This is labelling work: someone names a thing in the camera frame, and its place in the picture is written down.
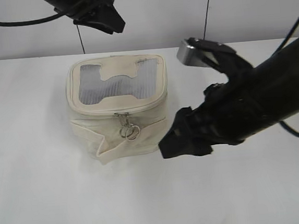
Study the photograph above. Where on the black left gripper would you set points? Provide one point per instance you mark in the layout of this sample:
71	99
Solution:
100	15

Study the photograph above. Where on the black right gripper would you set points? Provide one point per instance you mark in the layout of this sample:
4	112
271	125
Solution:
220	119

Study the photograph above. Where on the cream canvas zipper bag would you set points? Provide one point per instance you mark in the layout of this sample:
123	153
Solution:
117	104

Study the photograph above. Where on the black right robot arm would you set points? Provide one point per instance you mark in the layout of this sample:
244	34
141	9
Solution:
253	98

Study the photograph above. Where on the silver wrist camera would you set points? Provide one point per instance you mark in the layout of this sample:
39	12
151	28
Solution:
196	52

